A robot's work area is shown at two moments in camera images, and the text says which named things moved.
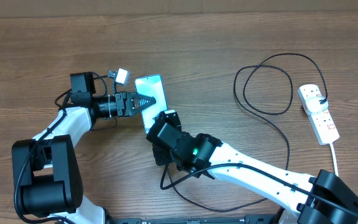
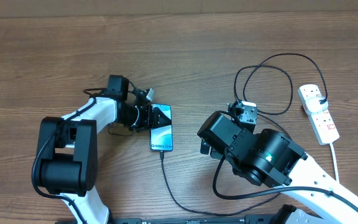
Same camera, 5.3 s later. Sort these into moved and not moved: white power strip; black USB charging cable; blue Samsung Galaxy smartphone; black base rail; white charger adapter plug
Moved: black USB charging cable; blue Samsung Galaxy smartphone
Not moved: black base rail; white charger adapter plug; white power strip
